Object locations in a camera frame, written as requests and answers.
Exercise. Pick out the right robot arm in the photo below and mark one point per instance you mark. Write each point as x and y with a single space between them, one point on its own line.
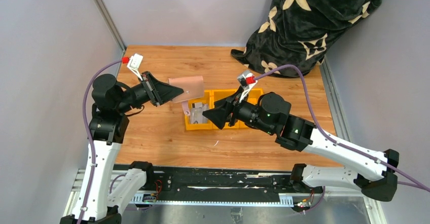
362 169

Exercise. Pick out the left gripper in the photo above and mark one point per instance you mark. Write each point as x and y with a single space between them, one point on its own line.
150 89

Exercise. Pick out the yellow bin with silver cards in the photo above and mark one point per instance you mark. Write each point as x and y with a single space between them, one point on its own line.
205 99

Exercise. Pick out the black floral blanket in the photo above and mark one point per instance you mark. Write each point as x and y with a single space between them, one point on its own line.
296 34

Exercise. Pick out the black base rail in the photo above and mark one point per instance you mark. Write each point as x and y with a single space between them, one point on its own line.
209 186

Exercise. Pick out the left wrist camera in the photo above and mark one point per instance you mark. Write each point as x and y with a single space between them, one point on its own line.
134 64

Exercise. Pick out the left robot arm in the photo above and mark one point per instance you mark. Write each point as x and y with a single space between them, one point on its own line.
104 142

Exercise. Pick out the beige leather card holder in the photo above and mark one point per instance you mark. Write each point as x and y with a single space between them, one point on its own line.
193 88

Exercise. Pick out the silver cards in bin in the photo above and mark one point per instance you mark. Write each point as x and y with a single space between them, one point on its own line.
196 113

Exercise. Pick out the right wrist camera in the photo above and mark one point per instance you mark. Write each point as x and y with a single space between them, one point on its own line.
247 82

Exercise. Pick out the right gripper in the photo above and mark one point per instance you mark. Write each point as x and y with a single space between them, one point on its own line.
231 108

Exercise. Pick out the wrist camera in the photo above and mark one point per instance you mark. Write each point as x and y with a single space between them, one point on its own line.
247 82
134 64

